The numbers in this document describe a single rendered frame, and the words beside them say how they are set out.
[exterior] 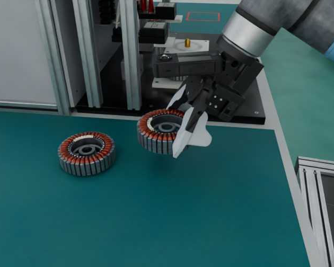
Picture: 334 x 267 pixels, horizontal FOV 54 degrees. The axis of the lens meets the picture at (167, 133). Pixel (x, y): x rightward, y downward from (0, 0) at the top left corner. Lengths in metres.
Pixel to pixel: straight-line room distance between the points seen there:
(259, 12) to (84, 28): 0.40
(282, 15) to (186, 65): 0.16
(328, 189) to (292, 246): 1.01
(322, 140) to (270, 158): 1.55
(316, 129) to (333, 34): 1.83
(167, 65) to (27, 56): 0.41
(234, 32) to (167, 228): 0.33
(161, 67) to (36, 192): 0.32
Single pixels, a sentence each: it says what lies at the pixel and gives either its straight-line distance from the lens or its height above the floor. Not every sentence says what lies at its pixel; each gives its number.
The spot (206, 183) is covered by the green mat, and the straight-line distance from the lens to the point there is 0.63.
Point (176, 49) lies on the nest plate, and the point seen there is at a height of 0.78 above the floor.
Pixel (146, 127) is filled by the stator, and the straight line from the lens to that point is 0.59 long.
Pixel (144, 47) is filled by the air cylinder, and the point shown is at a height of 0.78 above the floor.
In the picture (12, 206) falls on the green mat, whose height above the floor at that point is 0.75.
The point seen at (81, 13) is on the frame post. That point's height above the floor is 1.00.
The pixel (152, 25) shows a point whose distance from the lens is 0.93.
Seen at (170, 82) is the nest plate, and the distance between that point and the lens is 0.91.
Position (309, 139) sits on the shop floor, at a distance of 2.22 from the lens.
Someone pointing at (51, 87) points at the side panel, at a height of 0.82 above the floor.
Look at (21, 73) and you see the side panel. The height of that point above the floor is 0.85.
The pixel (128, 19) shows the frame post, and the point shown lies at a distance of 0.73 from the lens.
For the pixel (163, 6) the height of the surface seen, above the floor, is 0.92.
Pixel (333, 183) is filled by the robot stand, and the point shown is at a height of 0.21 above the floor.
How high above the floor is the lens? 1.17
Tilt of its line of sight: 34 degrees down
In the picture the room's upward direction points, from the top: straight up
